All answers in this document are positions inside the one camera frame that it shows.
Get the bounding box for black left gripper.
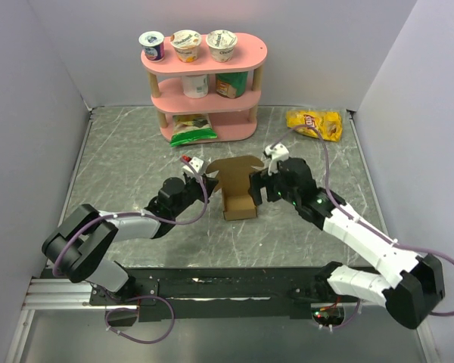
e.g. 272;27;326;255
173;172;219;217

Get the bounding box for brown cardboard box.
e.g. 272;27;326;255
206;155;264;221

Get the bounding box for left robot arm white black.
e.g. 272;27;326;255
42;174;218;304

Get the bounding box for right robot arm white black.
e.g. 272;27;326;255
249;157;445;329

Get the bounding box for green snack box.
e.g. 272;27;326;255
216;72;248;99

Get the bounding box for green chip bag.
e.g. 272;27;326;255
170;113;218;147

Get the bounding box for pink three-tier shelf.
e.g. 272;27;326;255
141;33;268;142

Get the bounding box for yellow Lays chip bag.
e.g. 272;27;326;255
285;110;343;142

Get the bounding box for white cup middle shelf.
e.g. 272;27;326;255
182;74;209;99

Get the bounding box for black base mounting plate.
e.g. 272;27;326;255
90;267;338;322

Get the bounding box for white Chobani yogurt cup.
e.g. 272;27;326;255
206;29;238;63

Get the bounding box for orange Chobani yogurt cup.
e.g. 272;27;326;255
170;29;202;63

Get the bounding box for purple white yogurt cup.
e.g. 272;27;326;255
138;31;164;62

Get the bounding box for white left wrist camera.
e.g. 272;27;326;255
182;155;207;178

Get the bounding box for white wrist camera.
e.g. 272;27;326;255
182;155;207;178
263;143;289;175

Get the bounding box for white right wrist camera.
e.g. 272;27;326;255
263;143;289;175

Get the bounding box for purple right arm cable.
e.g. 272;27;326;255
272;124;454;330

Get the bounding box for aluminium rail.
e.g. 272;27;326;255
21;276;107;311

